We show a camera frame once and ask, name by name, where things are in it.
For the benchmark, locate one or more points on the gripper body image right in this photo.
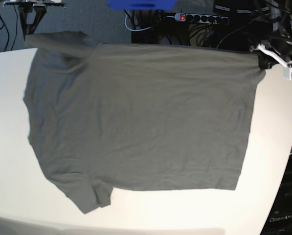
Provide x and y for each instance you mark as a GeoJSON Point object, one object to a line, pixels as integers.
{"type": "Point", "coordinates": [282, 46]}

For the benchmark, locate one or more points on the grey T-shirt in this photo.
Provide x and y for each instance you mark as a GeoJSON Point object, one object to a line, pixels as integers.
{"type": "Point", "coordinates": [137, 117]}

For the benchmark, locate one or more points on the white power strip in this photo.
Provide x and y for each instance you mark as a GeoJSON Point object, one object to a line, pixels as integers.
{"type": "Point", "coordinates": [201, 19]}

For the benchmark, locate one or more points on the blue plastic bin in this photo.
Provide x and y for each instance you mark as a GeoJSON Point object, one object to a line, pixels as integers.
{"type": "Point", "coordinates": [141, 4]}

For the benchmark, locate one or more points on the black OpenArm base box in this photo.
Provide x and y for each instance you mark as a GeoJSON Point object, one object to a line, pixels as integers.
{"type": "Point", "coordinates": [279, 220]}

